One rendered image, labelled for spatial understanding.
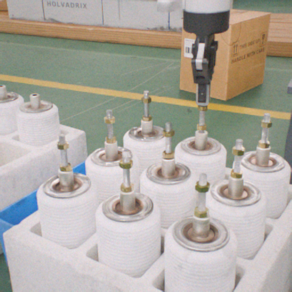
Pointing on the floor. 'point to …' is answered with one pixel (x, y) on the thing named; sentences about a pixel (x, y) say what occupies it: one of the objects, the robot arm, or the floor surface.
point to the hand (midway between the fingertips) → (203, 93)
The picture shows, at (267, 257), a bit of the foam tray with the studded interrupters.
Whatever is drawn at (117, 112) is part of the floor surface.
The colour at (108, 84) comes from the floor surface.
